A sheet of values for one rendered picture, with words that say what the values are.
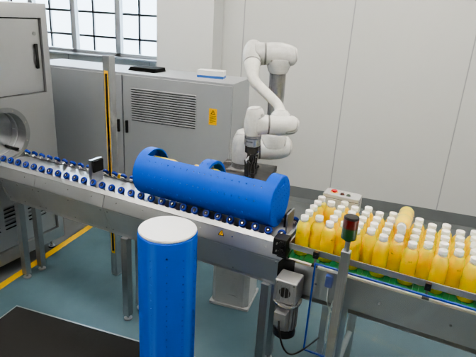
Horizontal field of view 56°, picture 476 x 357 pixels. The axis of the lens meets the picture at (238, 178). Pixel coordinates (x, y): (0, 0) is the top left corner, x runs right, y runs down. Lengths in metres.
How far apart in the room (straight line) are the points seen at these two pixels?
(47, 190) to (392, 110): 3.43
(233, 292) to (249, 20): 3.01
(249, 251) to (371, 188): 2.99
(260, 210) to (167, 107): 2.09
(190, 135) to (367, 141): 2.00
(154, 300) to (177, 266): 0.21
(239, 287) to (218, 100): 1.62
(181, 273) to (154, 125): 2.34
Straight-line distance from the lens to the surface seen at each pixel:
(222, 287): 3.35
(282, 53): 2.76
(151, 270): 2.15
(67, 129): 4.84
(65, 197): 3.15
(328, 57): 4.99
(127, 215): 2.82
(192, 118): 4.09
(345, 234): 1.92
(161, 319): 2.29
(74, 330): 3.05
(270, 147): 2.94
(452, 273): 2.22
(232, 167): 3.02
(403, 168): 5.16
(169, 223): 2.23
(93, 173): 3.05
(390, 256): 2.22
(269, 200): 2.27
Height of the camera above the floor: 2.01
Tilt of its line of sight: 20 degrees down
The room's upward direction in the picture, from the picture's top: 4 degrees clockwise
